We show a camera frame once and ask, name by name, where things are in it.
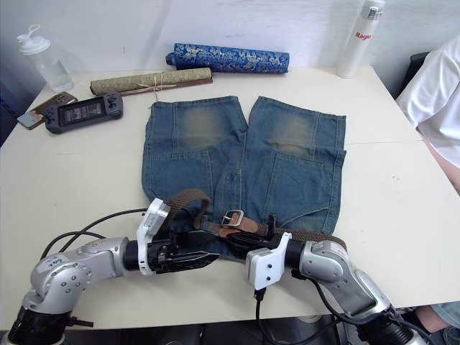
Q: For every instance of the black handheld game console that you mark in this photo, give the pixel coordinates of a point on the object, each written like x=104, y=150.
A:
x=84, y=112

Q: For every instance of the person in white shirt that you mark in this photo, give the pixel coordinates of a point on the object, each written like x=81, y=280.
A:
x=436, y=97

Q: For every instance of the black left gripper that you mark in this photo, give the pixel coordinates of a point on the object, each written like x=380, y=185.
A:
x=161, y=253

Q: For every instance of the black chair back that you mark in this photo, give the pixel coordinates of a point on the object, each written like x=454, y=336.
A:
x=417, y=66

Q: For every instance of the white insulated flask red print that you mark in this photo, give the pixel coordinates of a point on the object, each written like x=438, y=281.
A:
x=355, y=43

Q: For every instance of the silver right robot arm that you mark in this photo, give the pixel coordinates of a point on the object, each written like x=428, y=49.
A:
x=334, y=267

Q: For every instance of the person's knee in denim shorts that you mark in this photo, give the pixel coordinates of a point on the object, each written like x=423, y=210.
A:
x=442, y=320

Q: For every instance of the blue patterned scroll box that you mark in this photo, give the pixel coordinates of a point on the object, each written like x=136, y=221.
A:
x=230, y=57

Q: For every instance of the brown braided belt with buckle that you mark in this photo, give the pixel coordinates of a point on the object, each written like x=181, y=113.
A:
x=248, y=223

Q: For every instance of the clear plastic shaker bottle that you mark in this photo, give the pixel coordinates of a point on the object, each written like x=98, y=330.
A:
x=52, y=66

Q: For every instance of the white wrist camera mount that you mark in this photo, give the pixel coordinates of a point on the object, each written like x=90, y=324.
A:
x=267, y=264
x=152, y=217

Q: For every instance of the smartphone in brown case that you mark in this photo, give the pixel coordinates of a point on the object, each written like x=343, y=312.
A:
x=34, y=116

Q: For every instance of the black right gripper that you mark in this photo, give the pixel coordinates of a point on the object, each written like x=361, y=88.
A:
x=260, y=242

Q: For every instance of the blue denim shorts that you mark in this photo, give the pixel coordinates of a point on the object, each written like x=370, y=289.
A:
x=287, y=172

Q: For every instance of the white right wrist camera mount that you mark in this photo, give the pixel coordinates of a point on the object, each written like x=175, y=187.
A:
x=267, y=264

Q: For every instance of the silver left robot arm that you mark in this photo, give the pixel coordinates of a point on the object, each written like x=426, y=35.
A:
x=82, y=260

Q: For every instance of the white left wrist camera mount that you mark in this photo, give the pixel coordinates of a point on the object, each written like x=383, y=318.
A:
x=152, y=217

